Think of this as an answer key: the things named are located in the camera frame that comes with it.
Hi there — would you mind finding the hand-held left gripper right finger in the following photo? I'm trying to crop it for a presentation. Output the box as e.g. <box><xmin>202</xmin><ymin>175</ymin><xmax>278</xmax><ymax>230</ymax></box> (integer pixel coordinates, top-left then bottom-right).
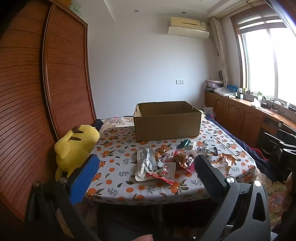
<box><xmin>194</xmin><ymin>154</ymin><xmax>271</xmax><ymax>241</ymax></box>

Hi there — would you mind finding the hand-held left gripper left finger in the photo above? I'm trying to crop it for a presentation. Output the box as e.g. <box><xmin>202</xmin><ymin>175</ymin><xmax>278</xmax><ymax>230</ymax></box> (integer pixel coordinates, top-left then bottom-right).
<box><xmin>24</xmin><ymin>153</ymin><xmax>101</xmax><ymax>241</ymax></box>

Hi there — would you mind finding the silver orange snack packet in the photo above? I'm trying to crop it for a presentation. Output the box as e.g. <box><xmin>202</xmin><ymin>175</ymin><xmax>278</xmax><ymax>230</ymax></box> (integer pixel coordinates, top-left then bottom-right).
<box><xmin>210</xmin><ymin>153</ymin><xmax>236</xmax><ymax>171</ymax></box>

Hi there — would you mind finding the brown cardboard box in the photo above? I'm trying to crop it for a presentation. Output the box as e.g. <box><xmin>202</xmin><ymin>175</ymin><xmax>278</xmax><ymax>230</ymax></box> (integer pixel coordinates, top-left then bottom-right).
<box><xmin>133</xmin><ymin>101</ymin><xmax>202</xmax><ymax>142</ymax></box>

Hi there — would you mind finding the person's left hand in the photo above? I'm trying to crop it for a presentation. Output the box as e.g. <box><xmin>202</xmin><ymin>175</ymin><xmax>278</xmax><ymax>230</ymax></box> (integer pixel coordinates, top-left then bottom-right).
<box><xmin>128</xmin><ymin>235</ymin><xmax>153</xmax><ymax>241</ymax></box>

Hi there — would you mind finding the crumpled silver snack packet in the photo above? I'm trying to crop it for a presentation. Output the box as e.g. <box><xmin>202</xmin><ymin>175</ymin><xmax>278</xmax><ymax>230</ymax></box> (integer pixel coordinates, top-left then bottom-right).
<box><xmin>196</xmin><ymin>146</ymin><xmax>218</xmax><ymax>157</ymax></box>

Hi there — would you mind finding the orange fruit print tablecloth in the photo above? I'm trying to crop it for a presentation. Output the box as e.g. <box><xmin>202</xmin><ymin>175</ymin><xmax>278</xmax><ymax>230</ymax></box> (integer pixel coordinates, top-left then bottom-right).
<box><xmin>84</xmin><ymin>116</ymin><xmax>258</xmax><ymax>205</ymax></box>

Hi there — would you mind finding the yellow plush toy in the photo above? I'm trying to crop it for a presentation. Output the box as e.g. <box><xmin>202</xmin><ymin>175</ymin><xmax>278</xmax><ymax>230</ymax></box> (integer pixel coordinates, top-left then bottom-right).
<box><xmin>54</xmin><ymin>125</ymin><xmax>100</xmax><ymax>183</ymax></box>

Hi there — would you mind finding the teal snack packet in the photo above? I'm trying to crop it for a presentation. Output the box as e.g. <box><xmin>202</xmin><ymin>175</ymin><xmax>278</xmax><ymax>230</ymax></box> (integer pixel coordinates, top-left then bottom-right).
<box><xmin>176</xmin><ymin>140</ymin><xmax>196</xmax><ymax>150</ymax></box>

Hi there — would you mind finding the red white snack packet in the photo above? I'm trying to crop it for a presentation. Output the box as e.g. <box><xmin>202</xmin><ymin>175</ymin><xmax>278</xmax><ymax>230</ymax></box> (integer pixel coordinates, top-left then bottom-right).
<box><xmin>146</xmin><ymin>162</ymin><xmax>176</xmax><ymax>185</ymax></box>

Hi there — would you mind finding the bronze foil snack packet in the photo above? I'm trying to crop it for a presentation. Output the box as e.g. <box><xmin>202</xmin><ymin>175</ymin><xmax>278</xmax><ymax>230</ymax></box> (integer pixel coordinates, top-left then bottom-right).
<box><xmin>154</xmin><ymin>146</ymin><xmax>173</xmax><ymax>160</ymax></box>

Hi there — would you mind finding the silver white snack packet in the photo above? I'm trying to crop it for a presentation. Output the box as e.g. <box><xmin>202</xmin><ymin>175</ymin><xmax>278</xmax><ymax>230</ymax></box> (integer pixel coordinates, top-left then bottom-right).
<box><xmin>135</xmin><ymin>147</ymin><xmax>158</xmax><ymax>181</ymax></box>

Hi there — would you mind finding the wooden low cabinet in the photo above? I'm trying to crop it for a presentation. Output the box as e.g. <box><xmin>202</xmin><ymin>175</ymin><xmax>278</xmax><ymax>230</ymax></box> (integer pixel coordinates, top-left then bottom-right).
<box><xmin>205</xmin><ymin>90</ymin><xmax>296</xmax><ymax>149</ymax></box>

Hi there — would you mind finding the floral pillow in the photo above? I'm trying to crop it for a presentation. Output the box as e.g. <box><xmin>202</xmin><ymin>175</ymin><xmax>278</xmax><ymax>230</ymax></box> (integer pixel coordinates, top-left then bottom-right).
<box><xmin>102</xmin><ymin>116</ymin><xmax>134</xmax><ymax>127</ymax></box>

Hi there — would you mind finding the floral blanket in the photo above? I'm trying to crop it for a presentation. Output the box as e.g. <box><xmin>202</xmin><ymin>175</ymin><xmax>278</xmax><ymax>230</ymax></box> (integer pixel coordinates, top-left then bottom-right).
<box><xmin>254</xmin><ymin>171</ymin><xmax>292</xmax><ymax>230</ymax></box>

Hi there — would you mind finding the black chair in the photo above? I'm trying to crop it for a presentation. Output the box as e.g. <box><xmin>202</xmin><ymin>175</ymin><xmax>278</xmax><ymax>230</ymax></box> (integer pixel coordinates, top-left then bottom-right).
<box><xmin>257</xmin><ymin>126</ymin><xmax>296</xmax><ymax>183</ymax></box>

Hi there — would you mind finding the clear plastic bag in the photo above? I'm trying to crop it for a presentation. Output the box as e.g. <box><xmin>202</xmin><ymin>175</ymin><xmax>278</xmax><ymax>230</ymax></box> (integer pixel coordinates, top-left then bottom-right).
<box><xmin>215</xmin><ymin>87</ymin><xmax>235</xmax><ymax>98</ymax></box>

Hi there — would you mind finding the stack of tissue boxes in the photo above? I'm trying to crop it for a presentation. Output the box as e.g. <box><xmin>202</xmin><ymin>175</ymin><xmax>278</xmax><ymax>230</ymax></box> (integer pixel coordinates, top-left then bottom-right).
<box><xmin>206</xmin><ymin>79</ymin><xmax>224</xmax><ymax>92</ymax></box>

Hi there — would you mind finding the black electronic device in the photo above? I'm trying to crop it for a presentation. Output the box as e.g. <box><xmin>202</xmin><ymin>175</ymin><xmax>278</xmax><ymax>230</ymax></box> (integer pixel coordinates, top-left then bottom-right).
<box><xmin>261</xmin><ymin>98</ymin><xmax>278</xmax><ymax>109</ymax></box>

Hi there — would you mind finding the wooden slatted wardrobe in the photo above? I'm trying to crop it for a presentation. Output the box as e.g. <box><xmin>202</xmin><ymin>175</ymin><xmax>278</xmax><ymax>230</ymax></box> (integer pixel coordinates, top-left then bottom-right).
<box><xmin>0</xmin><ymin>0</ymin><xmax>97</xmax><ymax>223</ymax></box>

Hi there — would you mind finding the pale patterned curtain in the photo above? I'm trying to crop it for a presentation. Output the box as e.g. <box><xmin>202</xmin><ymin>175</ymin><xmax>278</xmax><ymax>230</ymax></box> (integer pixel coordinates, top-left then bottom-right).
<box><xmin>209</xmin><ymin>17</ymin><xmax>229</xmax><ymax>84</ymax></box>

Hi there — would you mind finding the wooden framed window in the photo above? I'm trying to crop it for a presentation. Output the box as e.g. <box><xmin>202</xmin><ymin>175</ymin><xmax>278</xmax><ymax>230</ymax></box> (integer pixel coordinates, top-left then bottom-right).
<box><xmin>231</xmin><ymin>7</ymin><xmax>296</xmax><ymax>107</ymax></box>

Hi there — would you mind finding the white wall air conditioner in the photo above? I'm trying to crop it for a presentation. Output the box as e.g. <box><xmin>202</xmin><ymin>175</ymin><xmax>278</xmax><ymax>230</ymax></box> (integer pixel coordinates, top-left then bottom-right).
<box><xmin>168</xmin><ymin>17</ymin><xmax>210</xmax><ymax>39</ymax></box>

